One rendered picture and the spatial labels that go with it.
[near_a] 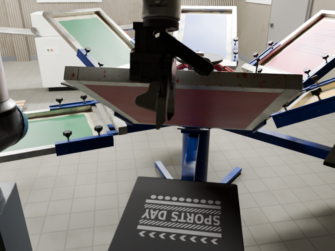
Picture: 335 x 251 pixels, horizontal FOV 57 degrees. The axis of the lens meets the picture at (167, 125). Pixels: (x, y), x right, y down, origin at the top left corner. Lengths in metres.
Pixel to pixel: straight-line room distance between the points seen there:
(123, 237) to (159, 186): 0.32
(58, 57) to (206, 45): 3.35
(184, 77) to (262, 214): 2.16
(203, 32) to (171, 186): 1.98
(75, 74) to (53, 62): 4.94
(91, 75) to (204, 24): 2.43
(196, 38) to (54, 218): 2.02
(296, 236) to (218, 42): 1.77
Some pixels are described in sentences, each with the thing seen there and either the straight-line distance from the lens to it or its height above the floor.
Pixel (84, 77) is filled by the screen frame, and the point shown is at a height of 1.53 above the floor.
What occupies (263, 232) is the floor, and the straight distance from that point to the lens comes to 2.63.
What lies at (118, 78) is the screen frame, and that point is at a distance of 0.79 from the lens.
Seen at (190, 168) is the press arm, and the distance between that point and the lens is 1.55.
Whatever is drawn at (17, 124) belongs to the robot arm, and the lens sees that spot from 0.99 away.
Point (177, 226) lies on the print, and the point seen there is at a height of 0.95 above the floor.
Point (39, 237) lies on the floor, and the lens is 2.68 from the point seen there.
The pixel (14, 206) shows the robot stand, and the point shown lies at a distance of 1.05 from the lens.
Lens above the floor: 1.75
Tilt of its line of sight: 24 degrees down
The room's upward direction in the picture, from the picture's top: straight up
